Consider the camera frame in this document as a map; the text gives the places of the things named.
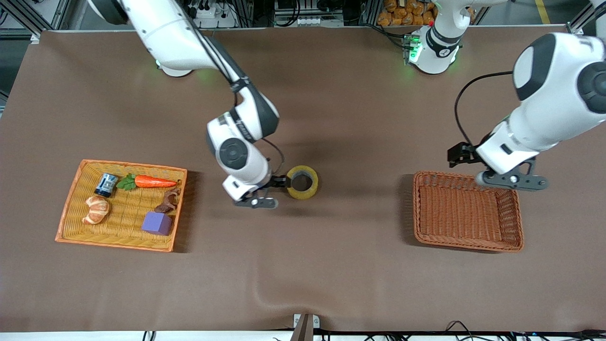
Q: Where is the aluminium frame profile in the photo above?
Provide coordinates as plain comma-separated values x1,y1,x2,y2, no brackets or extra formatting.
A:
0,0,71,31
566,0,606,36

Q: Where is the small blue can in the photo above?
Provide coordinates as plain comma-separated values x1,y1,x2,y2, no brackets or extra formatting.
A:
95,173,118,197

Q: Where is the brown wicker basket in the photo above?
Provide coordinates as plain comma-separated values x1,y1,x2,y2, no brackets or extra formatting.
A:
412,170,525,252

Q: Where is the bag of orange items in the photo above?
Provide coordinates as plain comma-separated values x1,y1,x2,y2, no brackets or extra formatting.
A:
377,0,436,27

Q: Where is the purple cube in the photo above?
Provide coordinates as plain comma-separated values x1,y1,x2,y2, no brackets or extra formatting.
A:
142,211,173,236

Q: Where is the brown toy figure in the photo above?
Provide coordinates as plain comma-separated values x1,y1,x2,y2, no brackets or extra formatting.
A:
154,180,182,214

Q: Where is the metal bracket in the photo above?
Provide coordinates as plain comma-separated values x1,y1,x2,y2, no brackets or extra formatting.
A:
290,313,321,341

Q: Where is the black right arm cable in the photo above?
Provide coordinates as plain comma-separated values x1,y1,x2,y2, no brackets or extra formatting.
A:
187,19,286,177

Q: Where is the yellow clear tape roll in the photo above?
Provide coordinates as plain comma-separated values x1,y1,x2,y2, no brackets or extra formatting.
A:
286,165,319,200

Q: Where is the toy croissant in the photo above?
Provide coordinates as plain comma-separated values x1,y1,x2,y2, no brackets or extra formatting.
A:
82,196,111,225

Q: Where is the orange woven tray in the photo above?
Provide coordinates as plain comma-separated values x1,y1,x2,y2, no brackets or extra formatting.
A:
55,159,188,252

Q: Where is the toy carrot with leaves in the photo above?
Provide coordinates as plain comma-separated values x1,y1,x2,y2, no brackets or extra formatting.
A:
116,174,178,192

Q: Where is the white power strip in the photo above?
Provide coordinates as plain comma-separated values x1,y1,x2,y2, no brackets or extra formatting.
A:
182,0,237,28

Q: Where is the brown table cloth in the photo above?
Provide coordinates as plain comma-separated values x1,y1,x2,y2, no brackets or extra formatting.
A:
0,26,606,332

